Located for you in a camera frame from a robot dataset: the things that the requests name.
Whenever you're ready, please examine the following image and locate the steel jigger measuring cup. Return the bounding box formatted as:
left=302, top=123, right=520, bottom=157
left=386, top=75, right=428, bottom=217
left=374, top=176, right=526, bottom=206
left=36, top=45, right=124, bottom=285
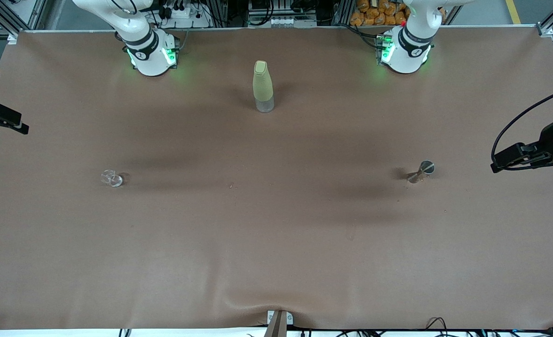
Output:
left=407, top=160, right=435, bottom=184

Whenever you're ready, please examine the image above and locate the clear glass cup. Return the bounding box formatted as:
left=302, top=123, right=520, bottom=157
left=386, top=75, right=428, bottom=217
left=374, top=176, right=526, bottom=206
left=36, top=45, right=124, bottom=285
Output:
left=101, top=169, right=130, bottom=188

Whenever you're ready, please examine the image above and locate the orange bread pile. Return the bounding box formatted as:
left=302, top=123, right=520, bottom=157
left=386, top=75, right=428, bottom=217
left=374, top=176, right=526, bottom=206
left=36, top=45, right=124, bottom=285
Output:
left=350, top=0, right=410, bottom=26

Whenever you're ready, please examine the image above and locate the white power strip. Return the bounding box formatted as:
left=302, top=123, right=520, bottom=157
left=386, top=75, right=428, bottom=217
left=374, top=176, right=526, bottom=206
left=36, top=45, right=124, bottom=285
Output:
left=157, top=0, right=211, bottom=29

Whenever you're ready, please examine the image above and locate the brown table cover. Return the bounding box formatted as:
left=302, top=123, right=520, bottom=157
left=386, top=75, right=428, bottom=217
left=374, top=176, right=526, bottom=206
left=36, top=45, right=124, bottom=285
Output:
left=0, top=26, right=553, bottom=330

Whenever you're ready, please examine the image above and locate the green bottle with clear base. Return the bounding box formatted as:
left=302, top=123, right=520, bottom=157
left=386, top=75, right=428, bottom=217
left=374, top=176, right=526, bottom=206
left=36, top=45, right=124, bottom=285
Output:
left=253, top=60, right=275, bottom=114

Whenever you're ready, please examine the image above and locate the white connector strip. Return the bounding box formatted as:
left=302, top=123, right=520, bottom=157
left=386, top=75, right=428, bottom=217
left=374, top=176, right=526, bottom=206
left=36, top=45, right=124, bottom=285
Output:
left=266, top=16, right=306, bottom=28

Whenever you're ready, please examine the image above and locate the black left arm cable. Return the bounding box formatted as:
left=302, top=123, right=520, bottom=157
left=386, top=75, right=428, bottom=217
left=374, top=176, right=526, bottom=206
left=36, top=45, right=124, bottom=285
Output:
left=491, top=83, right=553, bottom=171

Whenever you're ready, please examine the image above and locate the black base power cable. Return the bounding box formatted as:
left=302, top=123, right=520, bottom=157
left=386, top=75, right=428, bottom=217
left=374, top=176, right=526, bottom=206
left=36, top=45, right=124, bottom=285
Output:
left=344, top=22, right=381, bottom=49

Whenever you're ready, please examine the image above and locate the metal table edge bracket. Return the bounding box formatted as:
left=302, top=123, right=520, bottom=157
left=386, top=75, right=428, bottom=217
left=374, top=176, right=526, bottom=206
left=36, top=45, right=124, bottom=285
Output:
left=263, top=310, right=293, bottom=337

